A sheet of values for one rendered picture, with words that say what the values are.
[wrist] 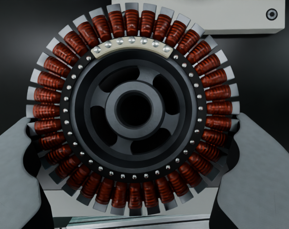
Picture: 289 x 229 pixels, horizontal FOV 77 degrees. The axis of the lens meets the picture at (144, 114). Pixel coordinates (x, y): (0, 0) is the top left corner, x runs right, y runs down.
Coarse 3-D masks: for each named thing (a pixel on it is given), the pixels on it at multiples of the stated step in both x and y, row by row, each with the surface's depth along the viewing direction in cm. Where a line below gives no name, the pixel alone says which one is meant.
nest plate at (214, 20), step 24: (120, 0) 16; (144, 0) 16; (168, 0) 16; (192, 0) 16; (216, 0) 16; (240, 0) 16; (264, 0) 16; (192, 24) 16; (216, 24) 16; (240, 24) 16; (264, 24) 16
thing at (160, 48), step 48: (48, 48) 10; (96, 48) 9; (144, 48) 9; (192, 48) 10; (48, 96) 9; (96, 96) 11; (144, 96) 11; (192, 96) 10; (48, 144) 9; (96, 144) 11; (192, 144) 9; (96, 192) 10; (144, 192) 9
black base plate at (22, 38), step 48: (0, 0) 17; (48, 0) 17; (96, 0) 17; (288, 0) 17; (0, 48) 17; (240, 48) 17; (288, 48) 17; (0, 96) 17; (240, 96) 17; (288, 96) 17; (144, 144) 18; (288, 144) 18
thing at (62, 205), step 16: (48, 192) 20; (64, 192) 20; (192, 192) 20; (208, 192) 20; (64, 208) 20; (80, 208) 20; (128, 208) 20; (144, 208) 20; (160, 208) 20; (176, 208) 20; (192, 208) 20; (208, 208) 20
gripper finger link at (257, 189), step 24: (240, 120) 10; (240, 144) 8; (264, 144) 8; (240, 168) 7; (264, 168) 7; (288, 168) 7; (240, 192) 6; (264, 192) 6; (288, 192) 6; (216, 216) 6; (240, 216) 5; (264, 216) 5; (288, 216) 5
